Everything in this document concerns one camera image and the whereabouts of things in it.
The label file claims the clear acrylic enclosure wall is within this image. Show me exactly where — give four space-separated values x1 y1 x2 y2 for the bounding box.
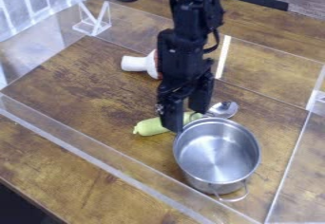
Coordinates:
0 3 325 224

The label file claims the stainless steel pot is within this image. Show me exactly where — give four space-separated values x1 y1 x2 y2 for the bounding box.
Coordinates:
173 118 262 202

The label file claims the green handled metal spoon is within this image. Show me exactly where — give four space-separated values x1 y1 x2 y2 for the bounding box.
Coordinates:
134 102 238 137

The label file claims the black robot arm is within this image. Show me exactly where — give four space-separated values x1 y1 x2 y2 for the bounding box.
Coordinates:
157 0 223 133

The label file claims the red and white toy mushroom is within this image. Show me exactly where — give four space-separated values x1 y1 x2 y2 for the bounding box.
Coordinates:
120 50 161 79

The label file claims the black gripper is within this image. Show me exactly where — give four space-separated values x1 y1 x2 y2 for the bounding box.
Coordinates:
157 29 214 133

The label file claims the clear acrylic triangle bracket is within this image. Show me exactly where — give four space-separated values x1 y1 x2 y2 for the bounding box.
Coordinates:
72 1 112 36

